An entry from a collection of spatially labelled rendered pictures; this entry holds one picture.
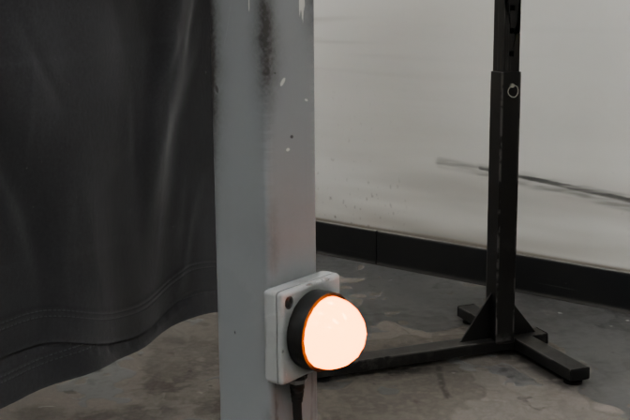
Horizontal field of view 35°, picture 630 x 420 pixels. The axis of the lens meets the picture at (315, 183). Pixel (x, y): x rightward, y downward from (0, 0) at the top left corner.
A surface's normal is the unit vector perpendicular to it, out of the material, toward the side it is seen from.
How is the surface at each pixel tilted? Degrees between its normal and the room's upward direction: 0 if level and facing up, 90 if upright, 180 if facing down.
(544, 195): 90
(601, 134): 90
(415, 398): 0
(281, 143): 90
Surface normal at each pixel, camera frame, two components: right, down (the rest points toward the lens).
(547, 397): -0.01, -0.98
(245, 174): -0.63, 0.14
